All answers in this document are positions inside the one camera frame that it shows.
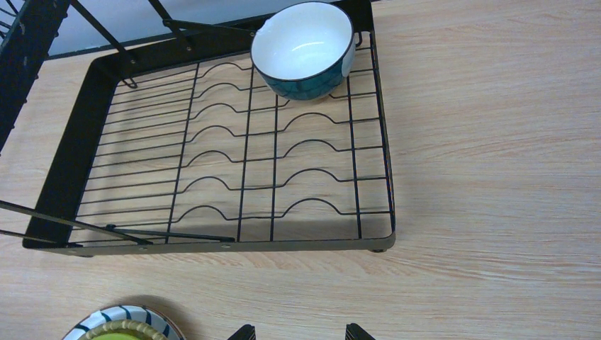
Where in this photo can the teal patterned white bowl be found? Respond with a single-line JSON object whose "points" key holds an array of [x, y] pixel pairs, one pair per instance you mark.
{"points": [[304, 51]]}

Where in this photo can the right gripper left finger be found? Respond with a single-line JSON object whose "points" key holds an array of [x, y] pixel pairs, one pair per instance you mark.
{"points": [[246, 332]]}

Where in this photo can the green plate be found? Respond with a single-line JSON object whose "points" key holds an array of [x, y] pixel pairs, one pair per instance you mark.
{"points": [[123, 330]]}

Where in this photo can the black wire dish rack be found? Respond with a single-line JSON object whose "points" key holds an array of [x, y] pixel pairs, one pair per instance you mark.
{"points": [[180, 147]]}

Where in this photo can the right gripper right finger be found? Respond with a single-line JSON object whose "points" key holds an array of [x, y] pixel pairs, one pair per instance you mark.
{"points": [[354, 332]]}

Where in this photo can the blue striped white plate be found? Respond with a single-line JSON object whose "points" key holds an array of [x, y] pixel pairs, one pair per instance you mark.
{"points": [[140, 313]]}

